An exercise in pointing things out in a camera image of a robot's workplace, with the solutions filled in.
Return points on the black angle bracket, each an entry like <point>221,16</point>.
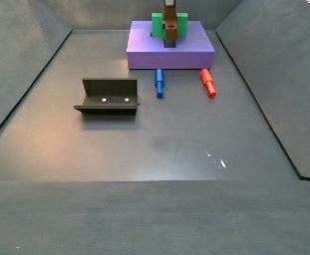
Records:
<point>110,95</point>

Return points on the purple base board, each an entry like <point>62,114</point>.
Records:
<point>192,54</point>

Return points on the brown T-shaped block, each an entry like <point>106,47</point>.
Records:
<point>171,22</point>

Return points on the green U-shaped block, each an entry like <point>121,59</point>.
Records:
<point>159,28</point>

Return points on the blue peg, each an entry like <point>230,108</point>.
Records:
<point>160,83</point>

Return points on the red peg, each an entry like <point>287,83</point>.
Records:
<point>208,82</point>

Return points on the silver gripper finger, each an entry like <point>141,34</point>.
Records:
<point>169,2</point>

